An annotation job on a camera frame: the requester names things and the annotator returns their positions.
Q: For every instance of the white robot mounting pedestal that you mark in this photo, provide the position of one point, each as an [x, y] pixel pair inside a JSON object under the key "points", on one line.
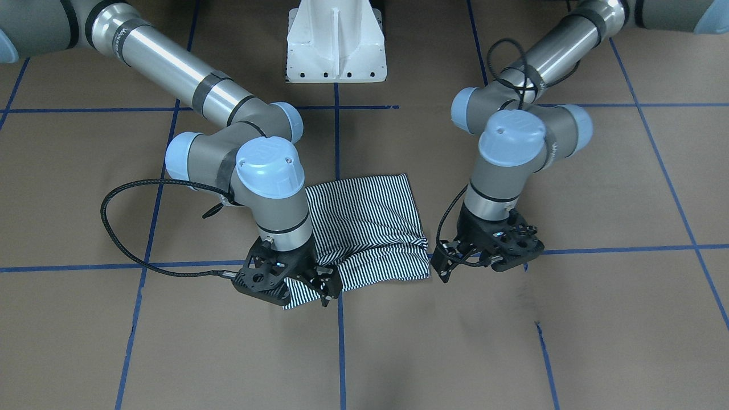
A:
{"points": [[336, 42]]}

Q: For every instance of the striped collared shirt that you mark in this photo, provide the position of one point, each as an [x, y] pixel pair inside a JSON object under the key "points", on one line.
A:
{"points": [[369, 229]]}

